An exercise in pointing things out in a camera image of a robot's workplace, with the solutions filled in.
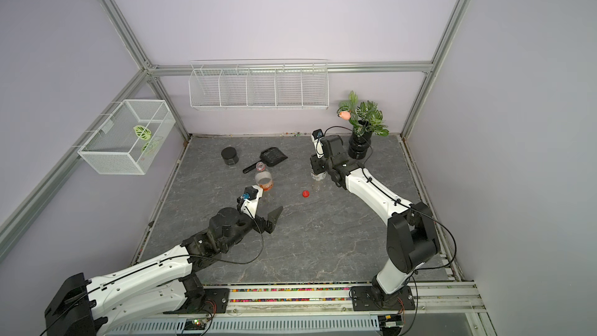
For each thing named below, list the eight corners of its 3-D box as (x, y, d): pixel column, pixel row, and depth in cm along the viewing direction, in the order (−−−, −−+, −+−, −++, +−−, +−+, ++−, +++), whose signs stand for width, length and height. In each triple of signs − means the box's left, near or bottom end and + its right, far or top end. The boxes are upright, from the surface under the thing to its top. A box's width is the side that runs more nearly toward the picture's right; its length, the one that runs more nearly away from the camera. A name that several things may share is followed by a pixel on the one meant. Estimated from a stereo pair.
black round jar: (229, 167, 111) (226, 161, 107) (220, 158, 115) (217, 151, 111) (241, 160, 114) (239, 153, 110) (232, 150, 118) (230, 144, 114)
